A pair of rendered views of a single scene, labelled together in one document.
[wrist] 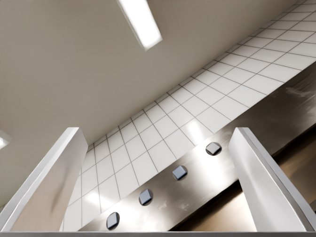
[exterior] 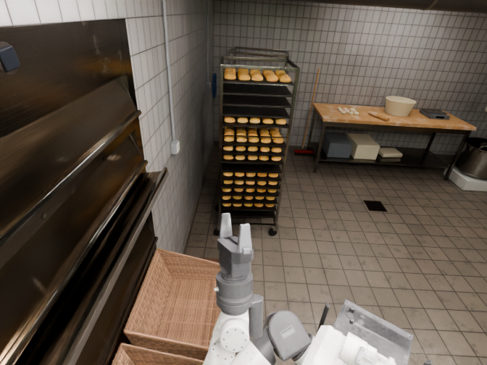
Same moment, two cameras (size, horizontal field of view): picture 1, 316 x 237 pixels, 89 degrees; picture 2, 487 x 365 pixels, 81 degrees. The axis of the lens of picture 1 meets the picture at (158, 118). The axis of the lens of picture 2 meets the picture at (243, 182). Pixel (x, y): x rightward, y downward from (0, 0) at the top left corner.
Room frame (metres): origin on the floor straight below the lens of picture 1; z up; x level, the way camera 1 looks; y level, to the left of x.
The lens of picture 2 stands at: (0.04, 0.53, 2.16)
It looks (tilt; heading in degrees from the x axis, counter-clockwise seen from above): 31 degrees down; 273
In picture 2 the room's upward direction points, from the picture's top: 4 degrees clockwise
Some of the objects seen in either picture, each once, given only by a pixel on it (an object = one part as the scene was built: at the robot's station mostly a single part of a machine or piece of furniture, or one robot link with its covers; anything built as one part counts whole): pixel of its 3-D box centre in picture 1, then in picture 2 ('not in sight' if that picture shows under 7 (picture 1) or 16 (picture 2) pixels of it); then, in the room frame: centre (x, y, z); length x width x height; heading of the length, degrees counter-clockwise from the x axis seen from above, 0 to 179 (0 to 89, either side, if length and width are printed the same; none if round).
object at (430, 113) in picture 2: not in sight; (434, 114); (-2.64, -4.05, 0.94); 0.32 x 0.30 x 0.07; 93
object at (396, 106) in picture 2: not in sight; (398, 106); (-2.07, -4.05, 1.01); 0.43 x 0.43 x 0.21
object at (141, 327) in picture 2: not in sight; (186, 301); (0.36, -0.49, 0.72); 0.56 x 0.49 x 0.28; 93
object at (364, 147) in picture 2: not in sight; (361, 145); (-1.65, -3.94, 0.35); 0.50 x 0.36 x 0.24; 95
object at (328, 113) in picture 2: not in sight; (380, 141); (-1.93, -3.96, 0.45); 2.20 x 0.80 x 0.90; 3
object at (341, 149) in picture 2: not in sight; (335, 144); (-1.23, -3.92, 0.35); 0.50 x 0.36 x 0.24; 93
